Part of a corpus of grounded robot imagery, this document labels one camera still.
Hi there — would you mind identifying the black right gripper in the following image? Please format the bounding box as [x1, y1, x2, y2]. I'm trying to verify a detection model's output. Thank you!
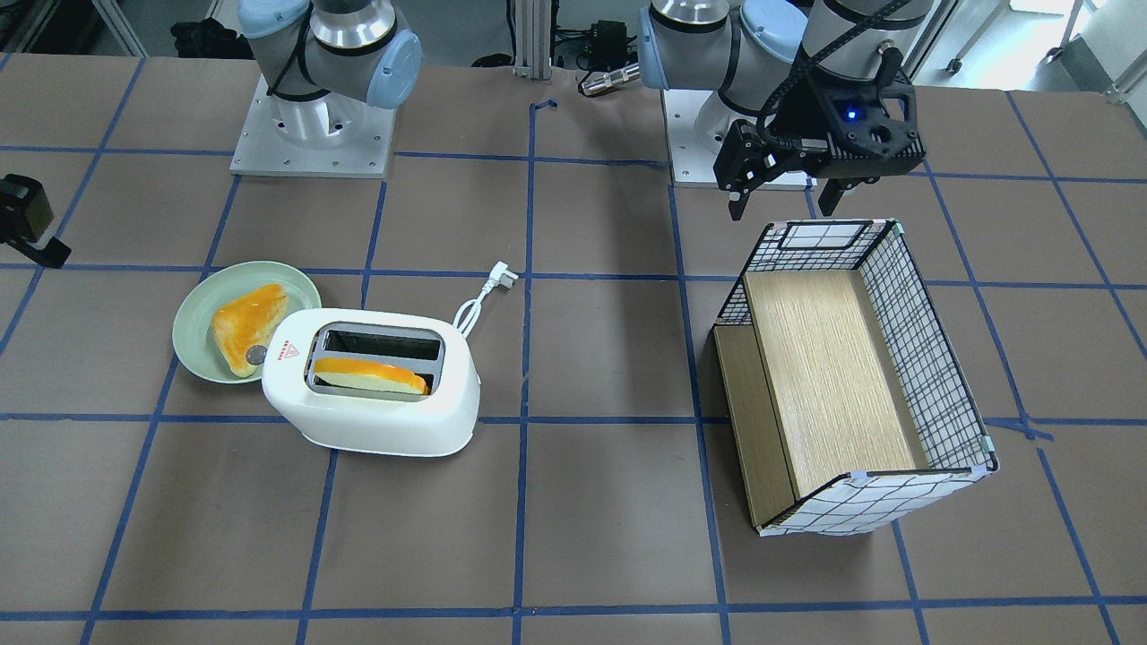
[1, 173, 73, 269]

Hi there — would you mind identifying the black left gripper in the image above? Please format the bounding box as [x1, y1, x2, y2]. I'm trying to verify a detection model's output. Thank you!
[713, 119, 848, 222]

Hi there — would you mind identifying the white two-slot toaster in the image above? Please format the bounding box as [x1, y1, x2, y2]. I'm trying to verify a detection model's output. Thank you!
[262, 309, 479, 457]

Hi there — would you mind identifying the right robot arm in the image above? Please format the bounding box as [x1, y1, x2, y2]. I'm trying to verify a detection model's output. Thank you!
[231, 1, 423, 178]

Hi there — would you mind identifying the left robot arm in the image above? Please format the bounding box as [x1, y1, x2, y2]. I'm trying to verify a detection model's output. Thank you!
[638, 1, 933, 220]

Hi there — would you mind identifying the bread slice in toaster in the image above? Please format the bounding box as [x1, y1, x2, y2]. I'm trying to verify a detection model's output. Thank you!
[313, 357, 430, 396]

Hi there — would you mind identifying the light green plate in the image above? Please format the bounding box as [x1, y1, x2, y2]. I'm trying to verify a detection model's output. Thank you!
[172, 261, 321, 383]

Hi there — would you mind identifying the bread slice on plate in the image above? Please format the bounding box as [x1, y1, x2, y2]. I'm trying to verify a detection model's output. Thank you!
[210, 283, 289, 376]

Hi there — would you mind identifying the metal connector on table edge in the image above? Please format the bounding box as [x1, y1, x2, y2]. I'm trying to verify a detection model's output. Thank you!
[577, 63, 642, 98]

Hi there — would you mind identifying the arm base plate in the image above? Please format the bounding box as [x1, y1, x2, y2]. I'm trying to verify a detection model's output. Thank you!
[661, 88, 816, 191]
[229, 77, 397, 179]

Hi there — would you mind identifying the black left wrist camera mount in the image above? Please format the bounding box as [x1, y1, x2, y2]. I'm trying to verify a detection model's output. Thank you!
[767, 46, 927, 180]

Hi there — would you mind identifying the wire grid shelf with wood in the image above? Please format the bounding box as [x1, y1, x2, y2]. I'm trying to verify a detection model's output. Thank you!
[712, 219, 999, 538]

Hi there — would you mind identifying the aluminium frame post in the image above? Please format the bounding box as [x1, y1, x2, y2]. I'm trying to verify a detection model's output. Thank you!
[505, 1, 557, 84]

